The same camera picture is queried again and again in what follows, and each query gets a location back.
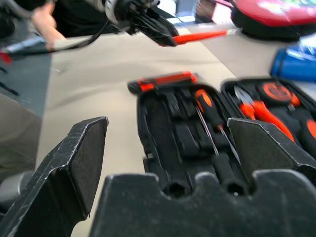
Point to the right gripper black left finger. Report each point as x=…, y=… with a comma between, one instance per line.
x=49, y=182

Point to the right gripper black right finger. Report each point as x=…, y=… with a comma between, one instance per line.
x=269, y=148

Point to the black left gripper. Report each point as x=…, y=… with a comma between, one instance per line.
x=134, y=13

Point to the black tool case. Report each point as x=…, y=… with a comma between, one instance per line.
x=177, y=133

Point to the red black zip case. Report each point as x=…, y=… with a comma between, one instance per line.
x=271, y=17

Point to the silver red hand tool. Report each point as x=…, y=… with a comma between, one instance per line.
x=22, y=48

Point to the orange black utility knife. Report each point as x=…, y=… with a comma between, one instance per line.
x=163, y=81

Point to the orange black tape measure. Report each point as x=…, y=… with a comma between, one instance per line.
x=277, y=93

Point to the thin metal screwdriver shaft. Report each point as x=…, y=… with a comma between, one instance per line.
x=208, y=133

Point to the person's black shirt torso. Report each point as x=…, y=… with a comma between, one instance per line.
x=79, y=17

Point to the blue plastic bottle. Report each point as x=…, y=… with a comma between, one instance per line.
x=293, y=65

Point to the dark grey mat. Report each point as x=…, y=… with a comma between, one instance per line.
x=22, y=76

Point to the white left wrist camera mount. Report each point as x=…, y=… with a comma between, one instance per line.
x=111, y=11

